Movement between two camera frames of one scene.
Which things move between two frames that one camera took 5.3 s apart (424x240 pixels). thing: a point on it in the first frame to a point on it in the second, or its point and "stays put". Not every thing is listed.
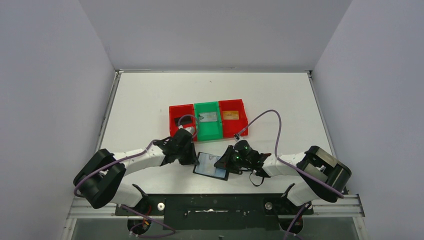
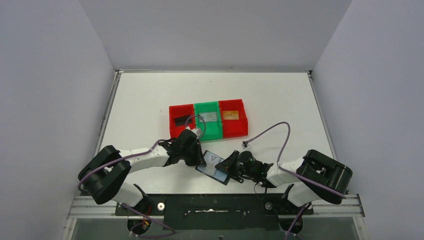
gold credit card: (230, 115) stays put
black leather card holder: (206, 166) stays put
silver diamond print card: (206, 163) stays put
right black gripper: (226, 161) to (228, 165)
